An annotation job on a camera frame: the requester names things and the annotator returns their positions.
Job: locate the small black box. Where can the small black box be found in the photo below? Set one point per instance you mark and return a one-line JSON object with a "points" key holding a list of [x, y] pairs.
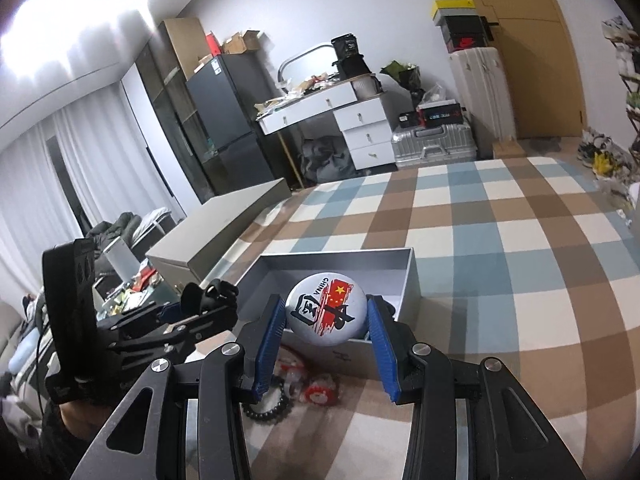
{"points": [[407, 120]]}

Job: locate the white curtain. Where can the white curtain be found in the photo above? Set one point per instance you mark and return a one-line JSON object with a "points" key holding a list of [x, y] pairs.
{"points": [[75, 185]]}

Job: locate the wooden door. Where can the wooden door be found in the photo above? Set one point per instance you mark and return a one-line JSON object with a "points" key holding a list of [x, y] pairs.
{"points": [[535, 50]]}

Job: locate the red black shoe box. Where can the red black shoe box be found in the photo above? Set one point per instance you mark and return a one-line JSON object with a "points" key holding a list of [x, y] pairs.
{"points": [[467, 41]]}

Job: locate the white ribbed basket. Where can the white ribbed basket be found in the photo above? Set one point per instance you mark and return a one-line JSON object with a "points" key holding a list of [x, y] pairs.
{"points": [[367, 86]]}

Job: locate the small cardboard box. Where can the small cardboard box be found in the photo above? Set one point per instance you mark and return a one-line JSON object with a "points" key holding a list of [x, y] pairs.
{"points": [[507, 150]]}

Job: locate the checked bedspread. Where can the checked bedspread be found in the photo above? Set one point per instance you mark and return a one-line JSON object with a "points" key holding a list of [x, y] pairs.
{"points": [[500, 260]]}

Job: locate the yellow lid shoe box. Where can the yellow lid shoe box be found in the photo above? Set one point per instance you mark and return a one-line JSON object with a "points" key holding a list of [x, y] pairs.
{"points": [[454, 7]]}

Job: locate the wooden shoe rack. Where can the wooden shoe rack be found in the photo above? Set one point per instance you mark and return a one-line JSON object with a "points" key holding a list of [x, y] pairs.
{"points": [[632, 105]]}

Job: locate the red paper bag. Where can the red paper bag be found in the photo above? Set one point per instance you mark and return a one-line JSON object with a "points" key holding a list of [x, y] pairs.
{"points": [[214, 45]]}

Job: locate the silver cardboard box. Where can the silver cardboard box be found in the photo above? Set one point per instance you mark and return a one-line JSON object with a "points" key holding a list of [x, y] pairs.
{"points": [[390, 275]]}

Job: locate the row of shoes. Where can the row of shoes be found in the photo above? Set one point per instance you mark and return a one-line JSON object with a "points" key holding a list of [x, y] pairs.
{"points": [[617, 30]]}

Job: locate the silver suitcase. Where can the silver suitcase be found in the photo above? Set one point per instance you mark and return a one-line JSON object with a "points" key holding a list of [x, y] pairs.
{"points": [[432, 145]]}

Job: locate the beige nightstand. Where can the beige nightstand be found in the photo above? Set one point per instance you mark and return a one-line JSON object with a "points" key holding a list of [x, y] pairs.
{"points": [[220, 230]]}

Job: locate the black refrigerator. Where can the black refrigerator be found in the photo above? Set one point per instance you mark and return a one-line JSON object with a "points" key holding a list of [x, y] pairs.
{"points": [[230, 120]]}

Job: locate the white drawer cabinet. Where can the white drawer cabinet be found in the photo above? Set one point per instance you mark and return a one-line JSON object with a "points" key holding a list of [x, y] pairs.
{"points": [[367, 132]]}

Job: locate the white upright suitcase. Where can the white upright suitcase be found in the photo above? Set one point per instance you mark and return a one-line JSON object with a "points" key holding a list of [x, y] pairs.
{"points": [[482, 95]]}

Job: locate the black bag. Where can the black bag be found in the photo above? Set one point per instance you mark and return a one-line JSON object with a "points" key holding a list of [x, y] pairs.
{"points": [[352, 57]]}

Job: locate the round white badge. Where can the round white badge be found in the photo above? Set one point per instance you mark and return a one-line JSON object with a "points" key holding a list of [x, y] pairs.
{"points": [[327, 310]]}

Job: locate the clear plastic hair clip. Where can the clear plastic hair clip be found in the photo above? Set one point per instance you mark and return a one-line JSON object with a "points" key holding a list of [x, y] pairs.
{"points": [[292, 377]]}

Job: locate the black flat shoe box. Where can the black flat shoe box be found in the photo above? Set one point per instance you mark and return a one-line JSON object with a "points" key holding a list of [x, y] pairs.
{"points": [[440, 115]]}

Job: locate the dark wrapped bouquet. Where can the dark wrapped bouquet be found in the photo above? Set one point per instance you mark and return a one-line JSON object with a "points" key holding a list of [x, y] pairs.
{"points": [[402, 77]]}

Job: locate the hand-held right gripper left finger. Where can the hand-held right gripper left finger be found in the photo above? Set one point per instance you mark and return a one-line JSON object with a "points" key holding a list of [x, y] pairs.
{"points": [[265, 352]]}

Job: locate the clutter pile on desk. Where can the clutter pile on desk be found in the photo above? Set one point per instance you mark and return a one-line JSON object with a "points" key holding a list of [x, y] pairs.
{"points": [[305, 87]]}

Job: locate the glass door wardrobe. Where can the glass door wardrobe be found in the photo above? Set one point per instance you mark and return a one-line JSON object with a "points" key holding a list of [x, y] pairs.
{"points": [[170, 110]]}

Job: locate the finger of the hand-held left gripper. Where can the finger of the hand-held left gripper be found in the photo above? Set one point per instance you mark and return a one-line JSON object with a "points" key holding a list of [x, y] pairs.
{"points": [[167, 311], [200, 327]]}

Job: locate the grey cloth bundle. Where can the grey cloth bundle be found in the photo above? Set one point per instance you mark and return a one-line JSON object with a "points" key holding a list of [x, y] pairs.
{"points": [[325, 160]]}

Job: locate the oval mirror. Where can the oval mirror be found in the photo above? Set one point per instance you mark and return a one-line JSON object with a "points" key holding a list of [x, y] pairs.
{"points": [[300, 62]]}

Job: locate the red and white charm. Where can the red and white charm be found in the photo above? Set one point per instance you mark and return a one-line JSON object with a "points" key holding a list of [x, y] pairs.
{"points": [[322, 392]]}

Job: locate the wooden stick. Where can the wooden stick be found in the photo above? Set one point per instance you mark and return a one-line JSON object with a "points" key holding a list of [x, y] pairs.
{"points": [[290, 160]]}

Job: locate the white vanity desk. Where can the white vanity desk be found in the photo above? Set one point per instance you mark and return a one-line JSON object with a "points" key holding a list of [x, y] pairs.
{"points": [[305, 107]]}

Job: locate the pile of shoes on floor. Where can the pile of shoes on floor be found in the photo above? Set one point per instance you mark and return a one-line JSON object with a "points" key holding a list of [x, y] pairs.
{"points": [[602, 152]]}

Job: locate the open cardboard box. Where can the open cardboard box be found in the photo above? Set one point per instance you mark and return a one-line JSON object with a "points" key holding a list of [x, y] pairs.
{"points": [[242, 42]]}

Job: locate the white plastic bag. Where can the white plastic bag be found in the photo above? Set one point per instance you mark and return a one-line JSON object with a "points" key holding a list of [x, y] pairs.
{"points": [[434, 94]]}

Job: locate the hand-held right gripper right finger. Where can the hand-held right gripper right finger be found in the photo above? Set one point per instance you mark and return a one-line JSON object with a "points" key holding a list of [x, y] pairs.
{"points": [[385, 355]]}

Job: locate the person's left forearm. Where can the person's left forearm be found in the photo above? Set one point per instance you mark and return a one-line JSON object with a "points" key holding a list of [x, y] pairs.
{"points": [[75, 425]]}

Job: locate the bright ceiling lamp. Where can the bright ceiling lamp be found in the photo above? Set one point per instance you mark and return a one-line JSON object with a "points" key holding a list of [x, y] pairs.
{"points": [[65, 15]]}

